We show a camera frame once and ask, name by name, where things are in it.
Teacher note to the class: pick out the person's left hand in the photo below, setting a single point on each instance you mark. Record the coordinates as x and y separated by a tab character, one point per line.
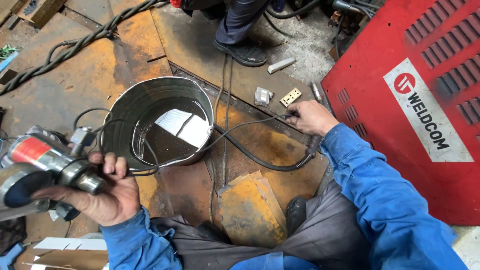
112	200

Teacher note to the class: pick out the person's right hand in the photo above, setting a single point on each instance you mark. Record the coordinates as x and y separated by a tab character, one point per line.
317	118

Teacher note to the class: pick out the person's right fingers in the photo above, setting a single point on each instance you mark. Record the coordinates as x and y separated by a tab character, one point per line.
298	112

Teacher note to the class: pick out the grey metal angle grinder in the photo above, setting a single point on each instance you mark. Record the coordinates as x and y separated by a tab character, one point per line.
41	157

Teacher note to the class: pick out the beige power socket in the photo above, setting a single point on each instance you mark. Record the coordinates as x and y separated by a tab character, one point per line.
291	97

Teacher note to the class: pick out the small metal nozzle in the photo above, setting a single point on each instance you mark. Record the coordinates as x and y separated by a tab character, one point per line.
317	92

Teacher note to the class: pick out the white rectangular bar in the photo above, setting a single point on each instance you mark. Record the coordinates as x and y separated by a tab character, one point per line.
281	65

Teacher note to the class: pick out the person's black right shoe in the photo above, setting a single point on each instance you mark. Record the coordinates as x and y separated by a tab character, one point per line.
296	213

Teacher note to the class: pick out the red welding machine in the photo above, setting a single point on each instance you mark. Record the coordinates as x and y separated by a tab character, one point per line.
378	48

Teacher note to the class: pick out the stack of rusty yellow plates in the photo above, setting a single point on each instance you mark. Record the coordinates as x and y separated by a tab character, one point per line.
249	213

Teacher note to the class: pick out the person's grey trousers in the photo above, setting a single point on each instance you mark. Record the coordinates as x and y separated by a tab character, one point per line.
326	232

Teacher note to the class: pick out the person's black left shoe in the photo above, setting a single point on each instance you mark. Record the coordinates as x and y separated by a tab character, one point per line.
213	232

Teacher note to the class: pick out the galvanised metal bucket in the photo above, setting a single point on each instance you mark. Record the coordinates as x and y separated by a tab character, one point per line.
123	112

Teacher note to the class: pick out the flat cardboard pieces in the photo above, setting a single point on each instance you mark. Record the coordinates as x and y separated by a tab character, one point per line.
71	255

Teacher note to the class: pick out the wooden blocks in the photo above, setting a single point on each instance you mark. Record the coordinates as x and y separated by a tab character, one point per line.
37	9

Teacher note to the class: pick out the green scrap pieces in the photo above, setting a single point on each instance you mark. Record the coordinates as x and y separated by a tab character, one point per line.
6	50

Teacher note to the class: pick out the blue plastic tool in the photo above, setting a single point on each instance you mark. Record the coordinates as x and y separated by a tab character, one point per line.
9	257

